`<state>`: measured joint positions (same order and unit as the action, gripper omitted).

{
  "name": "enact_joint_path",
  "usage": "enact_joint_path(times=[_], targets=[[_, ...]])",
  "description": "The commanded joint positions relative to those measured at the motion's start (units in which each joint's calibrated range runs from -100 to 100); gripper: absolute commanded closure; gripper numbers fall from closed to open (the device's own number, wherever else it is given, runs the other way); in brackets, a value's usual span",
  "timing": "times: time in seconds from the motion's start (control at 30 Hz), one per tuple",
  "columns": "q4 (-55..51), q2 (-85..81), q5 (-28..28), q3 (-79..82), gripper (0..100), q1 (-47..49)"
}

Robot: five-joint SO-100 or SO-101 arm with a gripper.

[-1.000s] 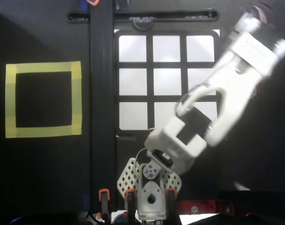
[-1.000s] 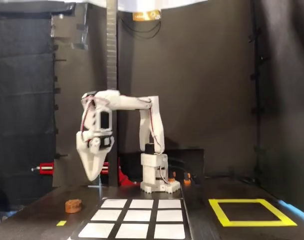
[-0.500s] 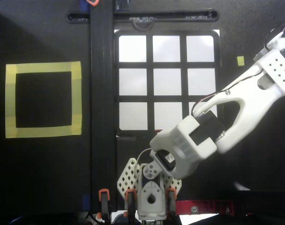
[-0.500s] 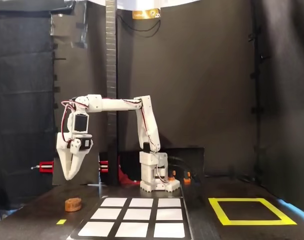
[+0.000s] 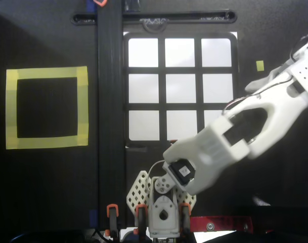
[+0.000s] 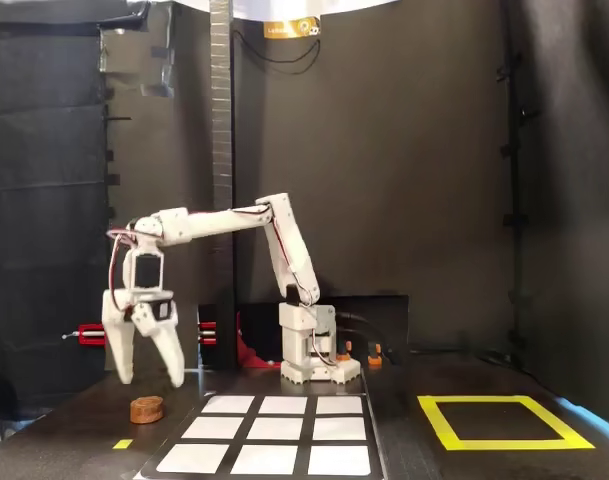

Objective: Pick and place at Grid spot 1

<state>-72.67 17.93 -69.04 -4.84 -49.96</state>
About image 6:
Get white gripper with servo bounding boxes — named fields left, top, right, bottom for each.
left=101, top=288, right=186, bottom=389

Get brown wooden disc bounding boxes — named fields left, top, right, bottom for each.
left=129, top=395, right=166, bottom=425

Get white grid sheet black lines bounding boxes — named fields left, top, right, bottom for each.
left=133, top=392, right=388, bottom=480

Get red bar clamp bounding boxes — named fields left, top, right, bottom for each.
left=61, top=312, right=283, bottom=370

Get black backdrop cloth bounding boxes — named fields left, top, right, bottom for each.
left=508, top=0, right=609, bottom=416
left=0, top=19, right=110, bottom=421

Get black pole with grey tape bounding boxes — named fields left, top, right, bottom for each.
left=208, top=0, right=236, bottom=372

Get orange logo sticker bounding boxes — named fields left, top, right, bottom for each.
left=262, top=16, right=322, bottom=40

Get yellow tape square outline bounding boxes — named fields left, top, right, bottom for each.
left=416, top=394, right=596, bottom=452

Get white light panel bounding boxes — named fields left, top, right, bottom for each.
left=231, top=0, right=403, bottom=23

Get thick black power cable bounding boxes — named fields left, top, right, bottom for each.
left=335, top=310, right=401, bottom=364

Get thin black hanging cable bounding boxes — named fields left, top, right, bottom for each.
left=232, top=28, right=322, bottom=77

